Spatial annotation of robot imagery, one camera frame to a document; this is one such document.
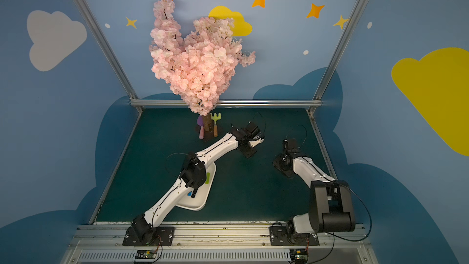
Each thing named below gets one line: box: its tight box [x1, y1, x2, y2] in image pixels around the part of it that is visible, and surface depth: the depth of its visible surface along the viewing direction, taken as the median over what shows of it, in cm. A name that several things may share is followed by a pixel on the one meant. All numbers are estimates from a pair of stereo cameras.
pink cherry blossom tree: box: [149, 0, 257, 132], surface depth 67 cm
